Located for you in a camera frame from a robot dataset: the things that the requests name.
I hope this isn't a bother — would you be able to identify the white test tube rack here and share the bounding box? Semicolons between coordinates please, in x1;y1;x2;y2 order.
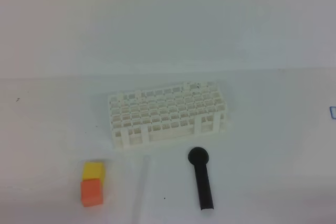
108;81;227;150

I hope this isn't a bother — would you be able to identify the orange foam cube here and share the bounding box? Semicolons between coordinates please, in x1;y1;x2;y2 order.
80;178;103;207

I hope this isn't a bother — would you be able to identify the black plastic scoop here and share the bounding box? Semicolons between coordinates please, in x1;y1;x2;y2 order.
188;147;214;210

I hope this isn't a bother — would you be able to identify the blue outlined label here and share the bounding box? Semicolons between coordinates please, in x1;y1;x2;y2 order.
329;106;336;120

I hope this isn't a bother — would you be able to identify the clear glass test tube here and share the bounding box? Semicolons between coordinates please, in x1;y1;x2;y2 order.
132;155;152;223

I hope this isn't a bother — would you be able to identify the yellow foam cube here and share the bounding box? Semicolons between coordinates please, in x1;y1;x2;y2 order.
82;161;106;184

